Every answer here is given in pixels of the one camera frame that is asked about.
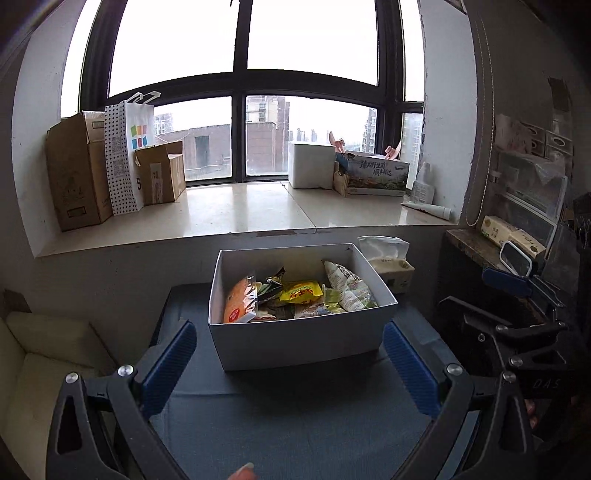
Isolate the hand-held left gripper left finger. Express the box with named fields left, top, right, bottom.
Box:
left=45, top=318, right=198, bottom=480

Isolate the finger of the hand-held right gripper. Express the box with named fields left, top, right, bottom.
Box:
left=436, top=295, right=571, bottom=370
left=481, top=267, right=568, bottom=308

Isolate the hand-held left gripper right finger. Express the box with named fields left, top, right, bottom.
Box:
left=383, top=320, right=536, bottom=480

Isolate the orange yellow snack packet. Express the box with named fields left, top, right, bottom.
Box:
left=223, top=276, right=259, bottom=324

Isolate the white green snack packet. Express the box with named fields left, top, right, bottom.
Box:
left=322, top=260, right=378, bottom=311

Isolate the white cardboard box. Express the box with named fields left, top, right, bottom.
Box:
left=208, top=243, right=399, bottom=372

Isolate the dark snack packet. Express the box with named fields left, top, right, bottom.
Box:
left=257, top=267, right=287, bottom=303

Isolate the yellow red snack packet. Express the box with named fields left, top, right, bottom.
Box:
left=279, top=281, right=324, bottom=304

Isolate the white framed mirror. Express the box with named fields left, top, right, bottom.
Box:
left=500, top=241, right=536, bottom=277

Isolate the beige tissue box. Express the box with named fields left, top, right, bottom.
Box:
left=508, top=229, right=546, bottom=259
left=481, top=215, right=519, bottom=247

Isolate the brown marble shelf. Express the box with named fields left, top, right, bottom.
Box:
left=445, top=228, right=546, bottom=278

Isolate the clear plastic storage box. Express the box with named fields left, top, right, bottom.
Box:
left=501, top=194, right=557, bottom=252
left=496, top=150, right=568, bottom=217

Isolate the soft tissue pack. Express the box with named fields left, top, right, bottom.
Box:
left=358, top=235, right=415, bottom=294

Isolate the white squeeze tube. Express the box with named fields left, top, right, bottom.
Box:
left=401, top=200, right=453, bottom=220

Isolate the white plastic bottle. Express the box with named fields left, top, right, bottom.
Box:
left=411, top=161, right=436, bottom=205

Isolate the cream leather seat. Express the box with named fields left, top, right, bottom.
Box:
left=0, top=310, right=118, bottom=480

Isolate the blue grey cloth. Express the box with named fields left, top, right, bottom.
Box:
left=148, top=281, right=481, bottom=480

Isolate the landscape printed carton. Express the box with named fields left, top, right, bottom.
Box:
left=336, top=151, right=411, bottom=197

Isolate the beige window sill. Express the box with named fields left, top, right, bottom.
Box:
left=36, top=181, right=460, bottom=258

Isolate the open brown cardboard box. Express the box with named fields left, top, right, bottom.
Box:
left=134, top=141, right=187, bottom=206

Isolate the tall brown cardboard box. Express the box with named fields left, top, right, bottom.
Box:
left=45, top=111, right=114, bottom=232

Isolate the white foam box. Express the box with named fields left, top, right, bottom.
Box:
left=288, top=142, right=340, bottom=190

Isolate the white dotted paper bag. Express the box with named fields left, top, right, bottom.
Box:
left=104, top=91, right=162, bottom=216

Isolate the white bead cord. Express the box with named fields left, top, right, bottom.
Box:
left=464, top=14, right=497, bottom=227

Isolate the black window frame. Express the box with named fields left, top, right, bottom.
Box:
left=81, top=0, right=426, bottom=188

